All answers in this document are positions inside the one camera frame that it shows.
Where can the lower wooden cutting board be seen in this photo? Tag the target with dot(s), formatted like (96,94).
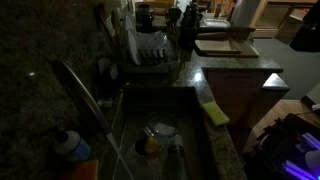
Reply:
(247,50)

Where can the yellow green sponge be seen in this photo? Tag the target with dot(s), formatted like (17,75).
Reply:
(215,113)

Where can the white plate front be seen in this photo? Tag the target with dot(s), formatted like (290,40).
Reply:
(132,47)

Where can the wooden cutting board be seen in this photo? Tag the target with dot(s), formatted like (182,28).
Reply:
(217,46)
(247,50)

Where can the upper wooden cutting board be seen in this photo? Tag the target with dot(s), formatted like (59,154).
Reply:
(217,46)

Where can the clear bottle in sink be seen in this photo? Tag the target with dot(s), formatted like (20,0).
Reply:
(175,164)

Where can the wooden cabinet doors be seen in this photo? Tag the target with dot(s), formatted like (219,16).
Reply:
(246,96)

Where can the yellow cup in sink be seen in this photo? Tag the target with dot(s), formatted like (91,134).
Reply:
(152,144)

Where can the black knife block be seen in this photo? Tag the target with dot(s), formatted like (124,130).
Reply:
(190,25)

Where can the dish drying rack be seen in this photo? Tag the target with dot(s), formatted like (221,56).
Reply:
(156,54)

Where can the white plate rear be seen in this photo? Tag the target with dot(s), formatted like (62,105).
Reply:
(130,25)

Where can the stainless steel sink basin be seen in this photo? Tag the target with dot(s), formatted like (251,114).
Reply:
(136,107)

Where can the white soap dispenser bottle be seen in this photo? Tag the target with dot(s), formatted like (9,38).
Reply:
(70,146)

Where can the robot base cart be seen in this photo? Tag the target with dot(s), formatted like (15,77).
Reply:
(278,144)

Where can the orange sponge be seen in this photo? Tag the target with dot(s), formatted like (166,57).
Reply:
(84,171)

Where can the white plate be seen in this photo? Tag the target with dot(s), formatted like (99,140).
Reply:
(130,25)
(132,47)

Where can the chrome kitchen faucet spout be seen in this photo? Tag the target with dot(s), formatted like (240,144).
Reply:
(88,108)

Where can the clear tray on counter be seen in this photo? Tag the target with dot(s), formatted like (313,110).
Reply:
(215,23)

